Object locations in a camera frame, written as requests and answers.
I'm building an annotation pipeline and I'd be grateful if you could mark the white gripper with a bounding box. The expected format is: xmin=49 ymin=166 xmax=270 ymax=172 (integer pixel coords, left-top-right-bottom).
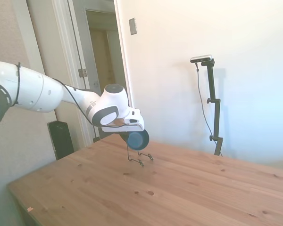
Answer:
xmin=101 ymin=107 xmax=146 ymax=144

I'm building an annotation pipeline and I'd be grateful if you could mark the wooden hallway door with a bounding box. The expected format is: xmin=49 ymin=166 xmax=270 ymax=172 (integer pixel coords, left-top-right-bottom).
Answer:
xmin=89 ymin=29 xmax=120 ymax=95

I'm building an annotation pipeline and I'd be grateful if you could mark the white open door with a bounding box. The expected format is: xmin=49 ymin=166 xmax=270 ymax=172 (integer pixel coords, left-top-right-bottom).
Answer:
xmin=25 ymin=0 xmax=100 ymax=151

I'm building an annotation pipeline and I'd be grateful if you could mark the black wire dish stand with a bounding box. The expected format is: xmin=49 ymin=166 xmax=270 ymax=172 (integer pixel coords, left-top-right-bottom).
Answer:
xmin=126 ymin=145 xmax=154 ymax=168

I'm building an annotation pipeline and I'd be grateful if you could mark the black camera stand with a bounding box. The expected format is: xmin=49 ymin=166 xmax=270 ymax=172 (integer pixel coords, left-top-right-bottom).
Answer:
xmin=200 ymin=58 xmax=224 ymax=156

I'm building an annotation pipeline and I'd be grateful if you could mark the grey exterior camera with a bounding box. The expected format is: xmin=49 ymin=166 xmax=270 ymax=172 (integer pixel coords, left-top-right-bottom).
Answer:
xmin=190 ymin=54 xmax=214 ymax=64

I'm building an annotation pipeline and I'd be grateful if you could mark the grey wall switch plate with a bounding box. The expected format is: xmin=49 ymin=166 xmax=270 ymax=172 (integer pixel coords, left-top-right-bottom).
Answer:
xmin=128 ymin=17 xmax=138 ymax=36

